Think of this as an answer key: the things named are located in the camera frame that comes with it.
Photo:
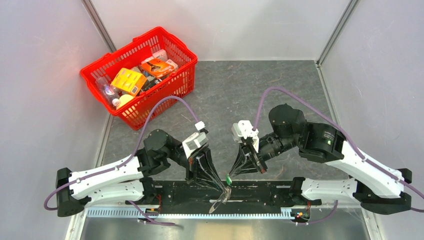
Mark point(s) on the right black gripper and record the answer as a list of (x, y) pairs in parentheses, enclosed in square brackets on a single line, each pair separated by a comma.
[(244, 164)]

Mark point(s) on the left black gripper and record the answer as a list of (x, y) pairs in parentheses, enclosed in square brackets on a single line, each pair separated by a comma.
[(206, 172)]

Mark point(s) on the green key tag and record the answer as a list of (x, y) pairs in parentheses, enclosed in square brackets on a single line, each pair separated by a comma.
[(228, 180)]

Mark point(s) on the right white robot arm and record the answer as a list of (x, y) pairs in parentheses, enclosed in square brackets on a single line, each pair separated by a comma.
[(376, 187)]

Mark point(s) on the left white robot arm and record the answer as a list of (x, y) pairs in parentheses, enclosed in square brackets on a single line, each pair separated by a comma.
[(130, 179)]

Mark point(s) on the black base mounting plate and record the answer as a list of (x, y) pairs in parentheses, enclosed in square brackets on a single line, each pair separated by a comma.
[(246, 197)]

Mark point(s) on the yellow round ball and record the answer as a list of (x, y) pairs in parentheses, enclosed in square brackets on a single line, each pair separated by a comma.
[(124, 99)]

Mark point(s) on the yellow orange carton box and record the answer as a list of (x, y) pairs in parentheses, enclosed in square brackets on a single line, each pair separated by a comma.
[(129, 81)]

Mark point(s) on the red plastic shopping basket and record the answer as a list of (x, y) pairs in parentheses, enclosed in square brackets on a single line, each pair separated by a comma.
[(180, 83)]

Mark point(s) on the clear plastic bottle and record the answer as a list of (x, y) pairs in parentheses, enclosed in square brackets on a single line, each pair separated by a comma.
[(107, 92)]

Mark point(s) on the white small box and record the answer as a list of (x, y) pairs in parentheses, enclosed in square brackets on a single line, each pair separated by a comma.
[(160, 54)]

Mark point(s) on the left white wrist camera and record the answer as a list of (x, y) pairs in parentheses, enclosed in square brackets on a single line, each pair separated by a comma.
[(194, 142)]

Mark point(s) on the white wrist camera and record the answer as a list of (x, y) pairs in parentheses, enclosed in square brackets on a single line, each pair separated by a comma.
[(194, 142), (243, 133)]

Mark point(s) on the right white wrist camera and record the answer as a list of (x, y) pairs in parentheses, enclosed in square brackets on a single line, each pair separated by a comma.
[(243, 133)]

